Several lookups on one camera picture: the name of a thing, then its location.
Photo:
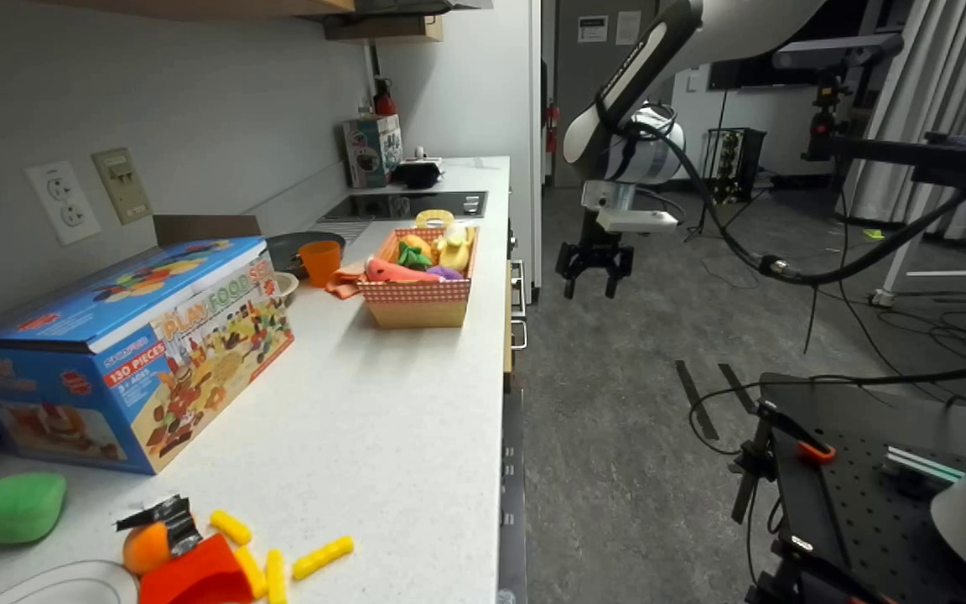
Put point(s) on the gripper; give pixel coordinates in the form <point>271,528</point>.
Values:
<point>603,250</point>

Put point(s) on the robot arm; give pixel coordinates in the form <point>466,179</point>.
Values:
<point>642,59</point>

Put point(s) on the drawer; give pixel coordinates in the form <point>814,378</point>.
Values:
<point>507,335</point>

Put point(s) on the yellow plush banana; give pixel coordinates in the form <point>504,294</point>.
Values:
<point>454,249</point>

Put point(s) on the purple plush toy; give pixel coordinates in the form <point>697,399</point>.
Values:
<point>444,273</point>

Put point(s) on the orange plush toy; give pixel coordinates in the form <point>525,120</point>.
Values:
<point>418,244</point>

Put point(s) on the checkered wicker basket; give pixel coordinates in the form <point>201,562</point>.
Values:
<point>416,306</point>

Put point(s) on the green plush vegetable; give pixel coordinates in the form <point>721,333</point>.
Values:
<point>412,256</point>

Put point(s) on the pink plush carrot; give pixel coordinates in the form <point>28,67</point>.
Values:
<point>395,272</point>

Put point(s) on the green plush toy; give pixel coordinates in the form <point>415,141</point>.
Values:
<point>18,507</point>

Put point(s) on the red fire extinguisher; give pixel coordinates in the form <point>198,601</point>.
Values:
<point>551,127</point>
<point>384,99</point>

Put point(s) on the grey door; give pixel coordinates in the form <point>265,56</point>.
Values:
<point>584,101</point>

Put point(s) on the black equipment rack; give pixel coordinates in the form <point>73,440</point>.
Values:
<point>734,164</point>

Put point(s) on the black cooktop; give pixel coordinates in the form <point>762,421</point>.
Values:
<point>407,205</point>

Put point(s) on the orange cloth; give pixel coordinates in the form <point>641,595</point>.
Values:
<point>345,281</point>

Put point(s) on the teal cardboard box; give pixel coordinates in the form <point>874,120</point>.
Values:
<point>372,151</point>

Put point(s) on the orange black clamp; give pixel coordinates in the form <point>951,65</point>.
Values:
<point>806,445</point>

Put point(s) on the orange plastic cup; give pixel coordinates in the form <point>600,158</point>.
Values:
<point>320,262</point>

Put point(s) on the small white bowl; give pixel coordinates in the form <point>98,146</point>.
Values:
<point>287,285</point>

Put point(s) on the black pan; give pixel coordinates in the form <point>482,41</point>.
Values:
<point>286,250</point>

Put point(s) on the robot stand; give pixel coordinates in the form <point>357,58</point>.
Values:
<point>860,512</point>

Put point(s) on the teal bar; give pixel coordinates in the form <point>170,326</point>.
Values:
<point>923,466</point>

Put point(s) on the brown cardboard piece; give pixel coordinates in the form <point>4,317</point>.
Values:
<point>206,228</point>

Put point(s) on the yellow toy fry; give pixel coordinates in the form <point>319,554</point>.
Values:
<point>252,572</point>
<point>231,527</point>
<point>323,558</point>
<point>276,579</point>

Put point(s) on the grey curtain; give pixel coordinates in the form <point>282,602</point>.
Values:
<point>944,84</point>

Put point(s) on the blue toy food box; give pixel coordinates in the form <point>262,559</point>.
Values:
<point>131,352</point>

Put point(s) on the black crumpled wrapper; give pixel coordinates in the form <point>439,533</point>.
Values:
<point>168,516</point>

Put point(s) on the red toy fries holder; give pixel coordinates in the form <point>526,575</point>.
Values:
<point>198,579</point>

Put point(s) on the orange toy ball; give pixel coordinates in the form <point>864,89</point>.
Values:
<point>144,549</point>

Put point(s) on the white plate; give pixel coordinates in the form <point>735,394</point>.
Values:
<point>64,585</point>

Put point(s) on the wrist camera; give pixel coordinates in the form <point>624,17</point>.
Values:
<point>638,221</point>

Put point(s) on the camera on mount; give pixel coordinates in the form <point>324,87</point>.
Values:
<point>835,52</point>

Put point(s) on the white table frame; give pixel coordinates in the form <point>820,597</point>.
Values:
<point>936,281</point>

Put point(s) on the wooden wall shelf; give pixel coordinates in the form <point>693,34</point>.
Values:
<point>282,8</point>

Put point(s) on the beige switch plate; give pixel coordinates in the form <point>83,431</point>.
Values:
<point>122,184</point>

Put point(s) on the wall socket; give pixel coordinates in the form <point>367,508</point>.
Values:
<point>62,201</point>

